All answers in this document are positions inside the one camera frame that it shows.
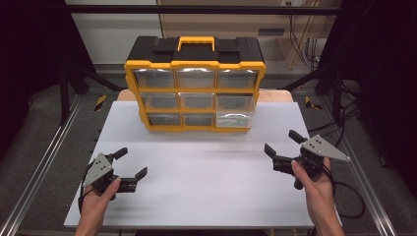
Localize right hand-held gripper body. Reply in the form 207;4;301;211
293;134;351;191

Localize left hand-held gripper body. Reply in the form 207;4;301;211
82;152;123;202

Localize clear plastic storage drawer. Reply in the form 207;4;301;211
214;111;255;129

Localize yellow black organizer cabinet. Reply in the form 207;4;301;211
123;35;268;134

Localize person's left hand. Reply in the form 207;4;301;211
79;176;122;229

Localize person's right hand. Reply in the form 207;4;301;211
290;156;332;212

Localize yellow black hazard tape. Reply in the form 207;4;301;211
93;94;108;112
304;95;324;111

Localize wooden board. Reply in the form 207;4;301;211
117;88;294;103

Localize black metal stand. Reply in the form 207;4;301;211
280;63;346;125
58;62;126;126

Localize dark curtain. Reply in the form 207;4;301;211
0;0;96;160
319;0;417;200

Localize grid of clear drawers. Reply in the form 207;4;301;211
133;67;260;127

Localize white panel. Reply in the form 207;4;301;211
65;0;164;65

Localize black horizontal bar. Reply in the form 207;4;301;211
65;4;342;15

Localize black floor cables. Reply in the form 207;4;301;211
308;83;363;151

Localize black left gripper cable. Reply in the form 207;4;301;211
78;163;96;214

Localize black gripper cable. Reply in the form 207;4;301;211
78;163;96;214
323;165;366;220

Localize aluminium floor rail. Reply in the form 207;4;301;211
319;97;398;236
0;94;85;236

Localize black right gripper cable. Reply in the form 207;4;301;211
323;165;366;220

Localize hanging black cables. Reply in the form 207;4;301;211
287;13;322;71

